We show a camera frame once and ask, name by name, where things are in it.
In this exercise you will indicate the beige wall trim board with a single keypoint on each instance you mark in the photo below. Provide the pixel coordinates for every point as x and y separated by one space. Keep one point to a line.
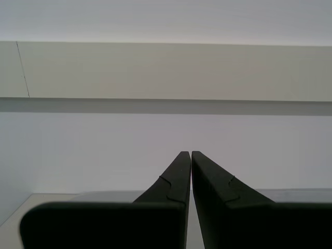
166 72

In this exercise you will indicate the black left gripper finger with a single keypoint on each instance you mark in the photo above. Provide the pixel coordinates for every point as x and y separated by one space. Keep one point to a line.
259 228
103 225

